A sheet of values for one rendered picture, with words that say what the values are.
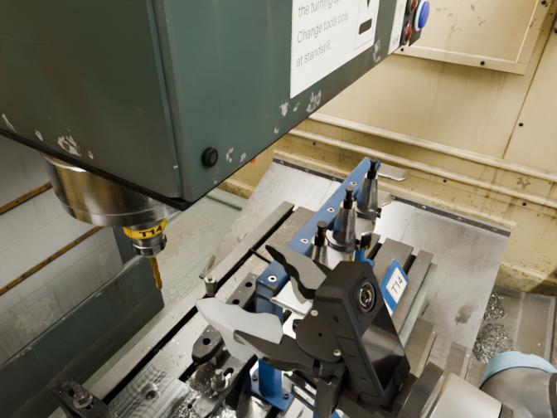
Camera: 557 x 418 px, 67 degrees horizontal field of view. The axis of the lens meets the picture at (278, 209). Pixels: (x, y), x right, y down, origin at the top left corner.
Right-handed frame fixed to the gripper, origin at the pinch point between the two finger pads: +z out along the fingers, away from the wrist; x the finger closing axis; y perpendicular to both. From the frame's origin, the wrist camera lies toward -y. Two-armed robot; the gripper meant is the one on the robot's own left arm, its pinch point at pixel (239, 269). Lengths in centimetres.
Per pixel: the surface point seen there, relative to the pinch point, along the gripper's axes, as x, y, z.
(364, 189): 41.3, 15.2, 6.8
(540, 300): 105, 74, -33
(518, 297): 103, 76, -27
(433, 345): 62, 70, -14
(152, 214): -3.0, -4.3, 8.7
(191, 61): -7.9, -23.8, -5.1
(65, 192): -8.0, -6.6, 14.8
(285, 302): 13.6, 20.4, 3.8
